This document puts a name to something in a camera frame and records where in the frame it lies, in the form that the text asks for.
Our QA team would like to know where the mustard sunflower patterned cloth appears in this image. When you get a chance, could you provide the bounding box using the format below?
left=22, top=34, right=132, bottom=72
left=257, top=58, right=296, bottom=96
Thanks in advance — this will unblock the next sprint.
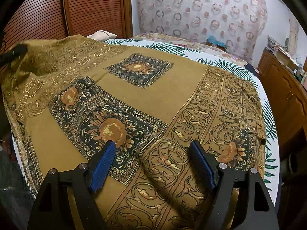
left=1, top=35, right=266, bottom=229

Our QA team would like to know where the white palm leaf bedsheet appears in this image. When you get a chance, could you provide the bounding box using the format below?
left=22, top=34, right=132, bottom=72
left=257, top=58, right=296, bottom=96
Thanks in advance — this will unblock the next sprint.
left=106, top=39, right=280, bottom=205

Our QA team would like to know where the wooden low cabinet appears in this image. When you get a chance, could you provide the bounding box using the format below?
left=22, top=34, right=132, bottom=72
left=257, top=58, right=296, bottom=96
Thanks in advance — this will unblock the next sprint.
left=257, top=49, right=306, bottom=146

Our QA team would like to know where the floral pink quilt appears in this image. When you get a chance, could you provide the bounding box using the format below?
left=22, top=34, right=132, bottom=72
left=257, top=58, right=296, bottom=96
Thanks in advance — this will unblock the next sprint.
left=131, top=33, right=247, bottom=67

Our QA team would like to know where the blue item on box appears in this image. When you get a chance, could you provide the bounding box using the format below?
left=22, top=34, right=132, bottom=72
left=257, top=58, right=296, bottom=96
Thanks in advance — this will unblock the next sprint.
left=206, top=35, right=226, bottom=51

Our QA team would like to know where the brown louvered wardrobe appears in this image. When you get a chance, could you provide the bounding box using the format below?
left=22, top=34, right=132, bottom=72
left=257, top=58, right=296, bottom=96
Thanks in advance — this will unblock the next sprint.
left=1, top=0, right=133, bottom=53

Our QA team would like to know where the sheer circle patterned curtain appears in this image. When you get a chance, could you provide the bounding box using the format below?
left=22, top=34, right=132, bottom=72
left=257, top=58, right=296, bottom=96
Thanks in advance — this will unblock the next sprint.
left=137, top=0, right=267, bottom=62

